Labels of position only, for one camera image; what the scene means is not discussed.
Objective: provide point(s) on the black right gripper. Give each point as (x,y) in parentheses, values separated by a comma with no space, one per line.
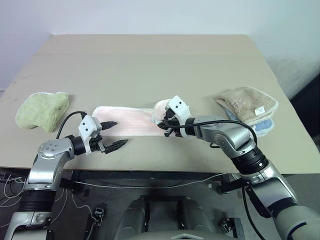
(173,123)

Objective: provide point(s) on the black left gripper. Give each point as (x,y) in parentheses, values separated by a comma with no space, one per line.
(96,144)

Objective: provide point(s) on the pink towel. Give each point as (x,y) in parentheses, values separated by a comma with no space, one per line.
(130,120)

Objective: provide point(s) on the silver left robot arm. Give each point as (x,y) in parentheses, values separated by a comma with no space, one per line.
(50,150)

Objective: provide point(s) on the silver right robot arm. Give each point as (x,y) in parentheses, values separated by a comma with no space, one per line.
(225,135)

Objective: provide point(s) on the green towel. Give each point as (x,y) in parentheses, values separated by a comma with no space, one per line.
(40,110)

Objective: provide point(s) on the beige towel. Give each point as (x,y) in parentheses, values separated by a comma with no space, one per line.
(250,102)

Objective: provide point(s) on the light blue towel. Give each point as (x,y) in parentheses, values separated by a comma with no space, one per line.
(265,126)

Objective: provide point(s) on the black caster wheel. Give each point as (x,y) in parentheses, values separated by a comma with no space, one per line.
(228,223)
(99,215)

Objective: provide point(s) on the grey rounded robot body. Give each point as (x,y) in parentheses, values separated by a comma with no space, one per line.
(160,217)

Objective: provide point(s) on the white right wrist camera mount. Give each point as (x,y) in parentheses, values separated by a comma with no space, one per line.
(178,105)

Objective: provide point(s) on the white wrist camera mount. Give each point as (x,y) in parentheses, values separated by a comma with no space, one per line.
(178,105)
(87,126)

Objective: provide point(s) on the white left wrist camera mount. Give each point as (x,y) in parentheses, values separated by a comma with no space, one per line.
(87,126)

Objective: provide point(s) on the black table frame bar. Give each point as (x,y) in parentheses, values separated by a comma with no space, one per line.
(150,175)

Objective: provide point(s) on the black table frame bracket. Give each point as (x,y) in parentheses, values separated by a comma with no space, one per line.
(231,185)
(72,186)

